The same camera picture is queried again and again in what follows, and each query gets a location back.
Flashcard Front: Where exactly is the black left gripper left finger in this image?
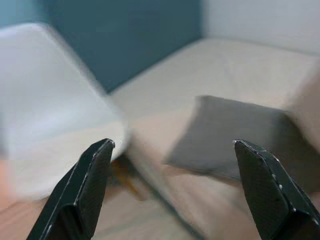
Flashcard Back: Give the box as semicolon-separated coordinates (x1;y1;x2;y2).
26;138;115;240

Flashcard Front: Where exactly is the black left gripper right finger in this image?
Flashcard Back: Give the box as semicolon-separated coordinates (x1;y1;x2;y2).
232;139;320;240

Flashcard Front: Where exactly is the grey square pillow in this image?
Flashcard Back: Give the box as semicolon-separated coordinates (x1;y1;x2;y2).
163;94;297;181

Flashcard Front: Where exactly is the white moulded plastic chair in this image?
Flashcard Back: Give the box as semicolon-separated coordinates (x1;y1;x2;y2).
0;22;131;202

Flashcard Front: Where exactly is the beige fabric sofa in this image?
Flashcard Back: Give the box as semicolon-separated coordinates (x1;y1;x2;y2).
109;37;320;240

